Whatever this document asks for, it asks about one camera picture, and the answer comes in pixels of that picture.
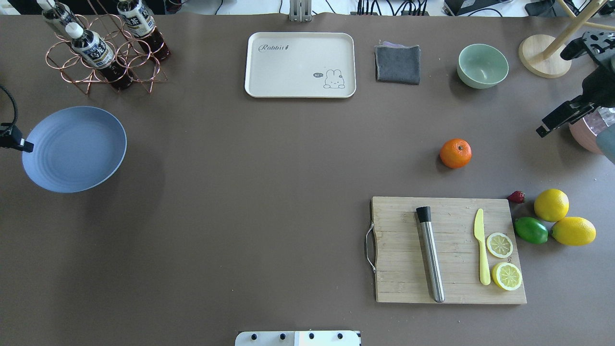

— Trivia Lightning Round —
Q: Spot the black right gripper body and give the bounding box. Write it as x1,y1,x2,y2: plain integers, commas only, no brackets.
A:
536,67,615,137

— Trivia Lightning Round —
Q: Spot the blue plate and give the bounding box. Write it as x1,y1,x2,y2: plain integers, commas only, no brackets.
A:
22,106,127,193

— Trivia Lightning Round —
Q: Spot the orange tangerine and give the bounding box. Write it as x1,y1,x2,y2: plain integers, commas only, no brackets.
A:
439,138,473,169

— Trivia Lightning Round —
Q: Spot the pink bowl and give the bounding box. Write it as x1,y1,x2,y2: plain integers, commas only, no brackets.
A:
569,107,615,155

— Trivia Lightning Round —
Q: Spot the wooden cup tree stand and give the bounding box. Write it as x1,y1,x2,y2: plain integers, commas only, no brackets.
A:
518,0,614,78

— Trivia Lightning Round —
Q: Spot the green bowl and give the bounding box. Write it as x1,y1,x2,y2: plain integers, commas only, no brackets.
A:
456,44,509,89

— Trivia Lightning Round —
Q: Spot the dark tea bottle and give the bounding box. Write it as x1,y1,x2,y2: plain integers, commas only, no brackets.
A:
37,0,81,37
116,0,171,61
65,23,133,90

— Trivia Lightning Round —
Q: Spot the yellow lemon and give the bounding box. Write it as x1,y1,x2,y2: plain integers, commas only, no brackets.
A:
551,217,597,246
534,189,570,222

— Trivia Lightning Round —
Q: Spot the red strawberry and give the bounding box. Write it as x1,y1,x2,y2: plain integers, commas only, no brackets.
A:
506,190,525,204

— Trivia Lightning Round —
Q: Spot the green lime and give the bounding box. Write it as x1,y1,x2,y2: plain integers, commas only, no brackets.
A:
514,217,549,245

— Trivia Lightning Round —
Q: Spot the lemon slice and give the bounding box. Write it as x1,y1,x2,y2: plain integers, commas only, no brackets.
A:
485,233,514,259
491,261,523,291

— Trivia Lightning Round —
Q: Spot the grey folded cloth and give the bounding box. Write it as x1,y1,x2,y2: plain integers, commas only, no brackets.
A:
375,41,421,85

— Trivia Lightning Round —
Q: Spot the steel muddler black tip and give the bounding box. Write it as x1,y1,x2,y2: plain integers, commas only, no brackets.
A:
417,206,445,304

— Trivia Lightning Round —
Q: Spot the yellow plastic knife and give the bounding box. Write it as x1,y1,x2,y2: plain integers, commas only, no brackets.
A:
474,208,491,285

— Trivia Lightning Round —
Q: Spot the wooden cutting board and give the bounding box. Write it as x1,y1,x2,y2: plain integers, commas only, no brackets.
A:
371,197,527,305

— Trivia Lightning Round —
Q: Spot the beige rabbit tray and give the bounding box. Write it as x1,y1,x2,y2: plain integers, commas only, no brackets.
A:
244,32,357,99

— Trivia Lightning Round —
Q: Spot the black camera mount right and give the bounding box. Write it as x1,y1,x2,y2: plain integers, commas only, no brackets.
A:
559,30,615,66

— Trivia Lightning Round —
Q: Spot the copper wire bottle rack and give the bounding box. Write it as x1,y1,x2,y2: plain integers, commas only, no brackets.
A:
38,0,171,94

